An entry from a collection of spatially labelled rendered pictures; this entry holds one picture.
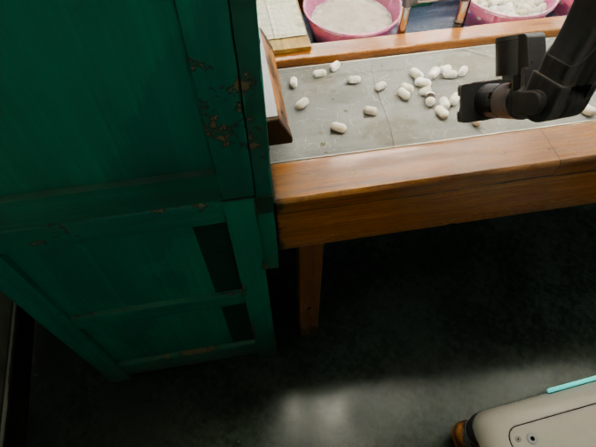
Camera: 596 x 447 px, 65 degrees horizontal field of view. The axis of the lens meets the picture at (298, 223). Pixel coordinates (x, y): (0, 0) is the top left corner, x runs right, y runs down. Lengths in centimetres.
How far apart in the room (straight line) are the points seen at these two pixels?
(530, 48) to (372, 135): 39
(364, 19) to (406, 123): 41
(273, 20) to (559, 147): 74
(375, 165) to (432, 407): 85
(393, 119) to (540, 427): 81
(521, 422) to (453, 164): 66
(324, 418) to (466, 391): 44
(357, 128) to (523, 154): 34
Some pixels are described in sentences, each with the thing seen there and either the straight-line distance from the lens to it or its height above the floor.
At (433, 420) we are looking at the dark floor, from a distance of 156.
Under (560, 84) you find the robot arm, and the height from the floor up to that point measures 106.
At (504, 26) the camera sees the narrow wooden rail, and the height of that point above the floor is 76.
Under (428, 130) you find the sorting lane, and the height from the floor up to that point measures 74.
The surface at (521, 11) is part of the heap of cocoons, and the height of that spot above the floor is 74.
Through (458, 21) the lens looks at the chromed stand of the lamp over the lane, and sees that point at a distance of 136.
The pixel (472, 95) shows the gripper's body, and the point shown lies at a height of 93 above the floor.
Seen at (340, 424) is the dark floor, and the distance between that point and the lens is 151.
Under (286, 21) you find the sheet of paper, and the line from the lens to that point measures 130.
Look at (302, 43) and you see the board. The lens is 123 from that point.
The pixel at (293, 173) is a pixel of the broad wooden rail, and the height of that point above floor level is 76.
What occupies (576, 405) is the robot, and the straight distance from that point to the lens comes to 140.
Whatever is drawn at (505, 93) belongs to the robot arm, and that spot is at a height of 99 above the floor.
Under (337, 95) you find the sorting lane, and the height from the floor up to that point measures 74.
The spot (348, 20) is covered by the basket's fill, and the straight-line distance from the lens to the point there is 139.
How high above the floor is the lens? 148
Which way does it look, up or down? 56 degrees down
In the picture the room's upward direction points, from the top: 1 degrees counter-clockwise
